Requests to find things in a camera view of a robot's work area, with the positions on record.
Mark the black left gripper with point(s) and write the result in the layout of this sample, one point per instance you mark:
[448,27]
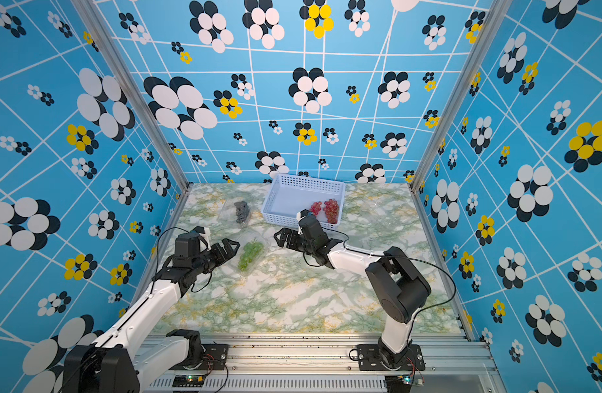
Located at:
[223,257]

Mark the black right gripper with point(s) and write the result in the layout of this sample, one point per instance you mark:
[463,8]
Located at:
[294,235]

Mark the green grape bunch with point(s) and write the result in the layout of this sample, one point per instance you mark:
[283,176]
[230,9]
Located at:
[250,255]

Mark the clear plastic clamshell container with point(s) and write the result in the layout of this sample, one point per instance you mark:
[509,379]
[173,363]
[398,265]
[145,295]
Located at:
[227,213]

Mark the black grape bunch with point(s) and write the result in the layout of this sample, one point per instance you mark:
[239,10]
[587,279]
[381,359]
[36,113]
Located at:
[242,212]

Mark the white perforated plastic basket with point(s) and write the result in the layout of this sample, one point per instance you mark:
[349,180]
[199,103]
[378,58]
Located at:
[291,194]

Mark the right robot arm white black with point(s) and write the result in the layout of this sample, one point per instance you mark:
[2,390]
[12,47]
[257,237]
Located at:
[402,291]

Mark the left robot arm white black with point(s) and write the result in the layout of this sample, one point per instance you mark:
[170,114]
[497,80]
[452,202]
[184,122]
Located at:
[112,363]

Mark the red grape bunch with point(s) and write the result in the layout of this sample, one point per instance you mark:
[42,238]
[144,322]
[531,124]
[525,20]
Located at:
[331,209]
[316,208]

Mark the left green circuit board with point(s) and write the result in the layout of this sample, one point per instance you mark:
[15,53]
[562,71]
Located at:
[189,381]

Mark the green circuit board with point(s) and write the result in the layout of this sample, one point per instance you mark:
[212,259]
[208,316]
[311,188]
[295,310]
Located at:
[398,384]
[189,381]

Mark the right green circuit board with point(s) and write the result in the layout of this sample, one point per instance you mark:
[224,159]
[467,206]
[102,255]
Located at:
[398,384]

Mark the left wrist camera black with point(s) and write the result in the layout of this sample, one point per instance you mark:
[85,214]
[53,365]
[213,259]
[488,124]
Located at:
[190,246]

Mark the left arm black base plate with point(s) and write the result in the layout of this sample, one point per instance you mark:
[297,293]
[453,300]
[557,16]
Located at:
[214,359]

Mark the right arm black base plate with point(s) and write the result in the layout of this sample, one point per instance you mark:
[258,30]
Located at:
[379,358]

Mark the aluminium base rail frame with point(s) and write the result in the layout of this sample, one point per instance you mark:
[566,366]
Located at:
[328,363]

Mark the aluminium corner post left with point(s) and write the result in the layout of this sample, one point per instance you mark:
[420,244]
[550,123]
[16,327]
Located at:
[91,18]

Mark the aluminium corner post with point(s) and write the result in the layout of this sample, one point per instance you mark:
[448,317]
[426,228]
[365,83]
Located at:
[495,16]
[91,18]

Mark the aluminium corner post right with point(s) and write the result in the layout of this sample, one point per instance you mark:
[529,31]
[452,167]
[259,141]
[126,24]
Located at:
[495,16]

